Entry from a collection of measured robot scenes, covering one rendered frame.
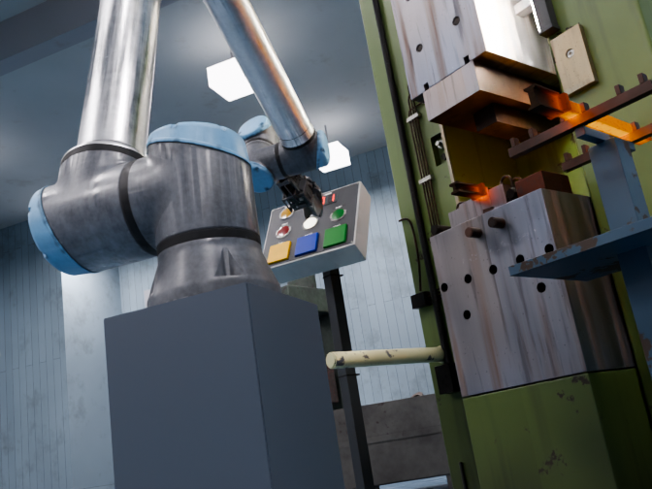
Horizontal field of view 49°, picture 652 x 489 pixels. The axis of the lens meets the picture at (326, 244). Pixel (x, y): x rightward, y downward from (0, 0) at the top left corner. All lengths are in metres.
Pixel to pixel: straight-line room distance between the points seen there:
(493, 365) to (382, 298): 9.12
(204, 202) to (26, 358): 11.62
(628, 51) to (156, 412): 1.49
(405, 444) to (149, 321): 4.67
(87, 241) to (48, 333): 11.23
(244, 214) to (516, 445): 1.08
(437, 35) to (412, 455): 3.85
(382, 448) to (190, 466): 4.68
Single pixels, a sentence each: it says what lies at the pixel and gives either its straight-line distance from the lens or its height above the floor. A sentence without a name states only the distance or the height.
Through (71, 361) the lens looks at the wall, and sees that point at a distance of 12.09.
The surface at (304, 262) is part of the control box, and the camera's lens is 2.20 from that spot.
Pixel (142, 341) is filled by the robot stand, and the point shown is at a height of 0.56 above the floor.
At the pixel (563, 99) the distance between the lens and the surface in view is 1.46.
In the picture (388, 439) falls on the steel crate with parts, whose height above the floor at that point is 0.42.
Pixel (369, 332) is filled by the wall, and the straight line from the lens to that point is 10.98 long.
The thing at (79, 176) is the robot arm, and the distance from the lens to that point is 1.14.
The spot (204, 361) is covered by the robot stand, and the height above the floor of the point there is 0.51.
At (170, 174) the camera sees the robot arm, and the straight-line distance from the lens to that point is 1.03.
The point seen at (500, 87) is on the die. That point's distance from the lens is 2.15.
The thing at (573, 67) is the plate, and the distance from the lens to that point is 2.05.
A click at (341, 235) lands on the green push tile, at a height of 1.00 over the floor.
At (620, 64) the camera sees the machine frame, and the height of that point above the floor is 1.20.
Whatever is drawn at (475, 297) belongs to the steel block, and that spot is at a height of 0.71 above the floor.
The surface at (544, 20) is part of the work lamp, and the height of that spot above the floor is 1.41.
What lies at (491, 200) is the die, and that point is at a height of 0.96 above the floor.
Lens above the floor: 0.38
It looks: 16 degrees up
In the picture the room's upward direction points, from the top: 9 degrees counter-clockwise
